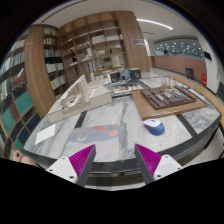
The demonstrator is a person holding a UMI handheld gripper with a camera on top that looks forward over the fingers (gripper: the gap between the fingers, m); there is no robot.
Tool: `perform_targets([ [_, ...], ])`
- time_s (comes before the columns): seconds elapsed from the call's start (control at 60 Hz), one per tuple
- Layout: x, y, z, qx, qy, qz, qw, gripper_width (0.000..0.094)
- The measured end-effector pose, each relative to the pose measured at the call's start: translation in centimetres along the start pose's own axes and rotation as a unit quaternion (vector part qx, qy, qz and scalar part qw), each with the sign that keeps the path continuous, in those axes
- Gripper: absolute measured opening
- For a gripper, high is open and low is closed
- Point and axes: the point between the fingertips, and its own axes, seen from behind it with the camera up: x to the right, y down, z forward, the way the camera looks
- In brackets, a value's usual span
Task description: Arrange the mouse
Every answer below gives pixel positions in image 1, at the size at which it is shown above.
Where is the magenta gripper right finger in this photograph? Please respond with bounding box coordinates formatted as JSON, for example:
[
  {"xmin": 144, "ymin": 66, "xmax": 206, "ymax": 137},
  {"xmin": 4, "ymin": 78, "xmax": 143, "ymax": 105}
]
[{"xmin": 134, "ymin": 144, "xmax": 182, "ymax": 184}]

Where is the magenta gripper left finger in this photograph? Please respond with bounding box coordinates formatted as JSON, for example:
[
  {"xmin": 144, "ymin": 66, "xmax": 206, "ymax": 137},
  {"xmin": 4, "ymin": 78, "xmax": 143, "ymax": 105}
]
[{"xmin": 47, "ymin": 145, "xmax": 96, "ymax": 187}]

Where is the blue and white computer mouse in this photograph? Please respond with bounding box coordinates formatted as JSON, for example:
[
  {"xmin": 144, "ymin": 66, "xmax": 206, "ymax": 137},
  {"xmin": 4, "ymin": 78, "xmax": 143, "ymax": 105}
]
[{"xmin": 144, "ymin": 119, "xmax": 165, "ymax": 136}]

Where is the blue patterned mouse pad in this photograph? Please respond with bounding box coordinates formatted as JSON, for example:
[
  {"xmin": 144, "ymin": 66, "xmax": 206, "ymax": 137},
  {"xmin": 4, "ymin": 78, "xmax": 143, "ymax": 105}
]
[{"xmin": 63, "ymin": 124, "xmax": 119, "ymax": 162}]

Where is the person's hand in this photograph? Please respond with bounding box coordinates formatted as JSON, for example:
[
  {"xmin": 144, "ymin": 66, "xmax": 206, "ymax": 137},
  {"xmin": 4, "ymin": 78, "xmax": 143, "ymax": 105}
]
[{"xmin": 13, "ymin": 150, "xmax": 38, "ymax": 166}]

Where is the white paper sheet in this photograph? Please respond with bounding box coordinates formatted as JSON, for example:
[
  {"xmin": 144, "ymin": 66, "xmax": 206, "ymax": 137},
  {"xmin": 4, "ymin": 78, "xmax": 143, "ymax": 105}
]
[{"xmin": 35, "ymin": 124, "xmax": 56, "ymax": 144}]

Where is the brown architectural site model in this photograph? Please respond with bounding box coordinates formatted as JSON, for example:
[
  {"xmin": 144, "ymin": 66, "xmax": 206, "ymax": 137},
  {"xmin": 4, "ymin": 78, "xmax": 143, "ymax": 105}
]
[{"xmin": 132, "ymin": 86, "xmax": 207, "ymax": 120}]

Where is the white architectural model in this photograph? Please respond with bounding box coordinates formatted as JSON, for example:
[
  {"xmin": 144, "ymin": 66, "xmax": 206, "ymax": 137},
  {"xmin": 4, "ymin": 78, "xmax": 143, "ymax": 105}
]
[{"xmin": 47, "ymin": 75, "xmax": 112, "ymax": 123}]

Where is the grey building model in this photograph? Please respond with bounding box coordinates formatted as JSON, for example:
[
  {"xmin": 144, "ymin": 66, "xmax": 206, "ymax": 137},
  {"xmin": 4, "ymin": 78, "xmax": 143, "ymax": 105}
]
[{"xmin": 109, "ymin": 67, "xmax": 141, "ymax": 83}]

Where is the left wooden bookshelf with books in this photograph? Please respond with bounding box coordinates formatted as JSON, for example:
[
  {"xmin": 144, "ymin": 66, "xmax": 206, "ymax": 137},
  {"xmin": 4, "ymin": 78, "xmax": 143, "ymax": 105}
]
[{"xmin": 0, "ymin": 25, "xmax": 66, "ymax": 159}]

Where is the large wooden bookshelf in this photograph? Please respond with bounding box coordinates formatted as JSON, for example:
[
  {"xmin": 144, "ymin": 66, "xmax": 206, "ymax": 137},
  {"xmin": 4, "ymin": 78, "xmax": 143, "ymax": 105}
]
[{"xmin": 59, "ymin": 11, "xmax": 149, "ymax": 84}]

